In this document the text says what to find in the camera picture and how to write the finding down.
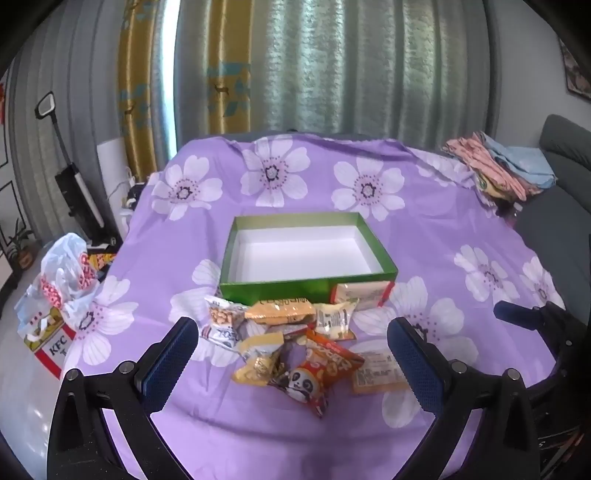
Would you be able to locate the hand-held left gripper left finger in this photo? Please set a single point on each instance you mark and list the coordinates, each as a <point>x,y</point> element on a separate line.
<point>170,362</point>

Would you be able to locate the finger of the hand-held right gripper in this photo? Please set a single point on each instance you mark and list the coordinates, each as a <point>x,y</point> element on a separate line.
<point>512,313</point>

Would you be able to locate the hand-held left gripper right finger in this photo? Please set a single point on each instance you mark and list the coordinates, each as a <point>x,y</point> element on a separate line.
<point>415,364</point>

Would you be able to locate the white peanut snack packet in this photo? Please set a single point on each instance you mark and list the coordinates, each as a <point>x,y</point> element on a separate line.
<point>225,316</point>

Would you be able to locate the golden yellow snack packet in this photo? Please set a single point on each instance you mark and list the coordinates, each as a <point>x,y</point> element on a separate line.
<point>258,364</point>

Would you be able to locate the orange panda snack packet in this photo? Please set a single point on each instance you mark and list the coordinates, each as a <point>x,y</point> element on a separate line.
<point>325,362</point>

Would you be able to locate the white green snack packet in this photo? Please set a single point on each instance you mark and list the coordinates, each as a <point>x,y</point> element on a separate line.
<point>334,321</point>

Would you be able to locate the orange long snack packet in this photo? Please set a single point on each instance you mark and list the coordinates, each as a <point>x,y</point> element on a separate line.
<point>277,311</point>

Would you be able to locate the green cardboard box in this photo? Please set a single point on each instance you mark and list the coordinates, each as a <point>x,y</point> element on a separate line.
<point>277,290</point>

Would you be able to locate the grey sofa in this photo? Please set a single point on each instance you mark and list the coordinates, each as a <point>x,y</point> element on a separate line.
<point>563,221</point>

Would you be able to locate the purple floral blanket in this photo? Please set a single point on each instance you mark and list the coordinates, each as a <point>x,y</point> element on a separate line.
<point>438,221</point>

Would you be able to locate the red white paper bag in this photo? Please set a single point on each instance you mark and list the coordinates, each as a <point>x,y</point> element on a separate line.
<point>53,346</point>

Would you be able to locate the small pink snack packet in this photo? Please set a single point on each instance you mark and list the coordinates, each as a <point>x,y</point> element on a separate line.
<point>293,330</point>

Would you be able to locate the white red plastic bag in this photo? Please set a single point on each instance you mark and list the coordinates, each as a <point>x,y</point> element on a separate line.
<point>64,272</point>

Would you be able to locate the light blue folded cloth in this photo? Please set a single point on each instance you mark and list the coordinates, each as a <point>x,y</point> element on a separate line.
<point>526,164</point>

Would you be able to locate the pink striped folded cloth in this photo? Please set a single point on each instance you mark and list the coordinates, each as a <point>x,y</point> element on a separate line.
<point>480,161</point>

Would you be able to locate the black white power plug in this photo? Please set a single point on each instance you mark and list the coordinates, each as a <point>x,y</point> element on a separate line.
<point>134,191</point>

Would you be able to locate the potted plant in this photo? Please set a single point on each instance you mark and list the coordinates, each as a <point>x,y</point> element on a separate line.
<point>18,247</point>

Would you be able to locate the black upright vacuum cleaner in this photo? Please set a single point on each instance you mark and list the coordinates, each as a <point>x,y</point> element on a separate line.
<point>76,189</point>

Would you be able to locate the white cabinet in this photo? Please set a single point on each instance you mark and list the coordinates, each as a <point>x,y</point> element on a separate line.
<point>113,166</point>

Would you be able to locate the yellow patterned curtain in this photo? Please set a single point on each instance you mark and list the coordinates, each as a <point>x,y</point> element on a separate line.
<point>143,92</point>

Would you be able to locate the grey green shiny curtain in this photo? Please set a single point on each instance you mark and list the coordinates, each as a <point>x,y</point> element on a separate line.
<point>346,69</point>

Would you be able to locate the grey pleated curtain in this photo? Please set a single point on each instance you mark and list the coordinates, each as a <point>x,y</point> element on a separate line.
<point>69,69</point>

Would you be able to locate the dark framed wall picture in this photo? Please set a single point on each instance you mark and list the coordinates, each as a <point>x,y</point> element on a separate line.
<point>575,69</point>

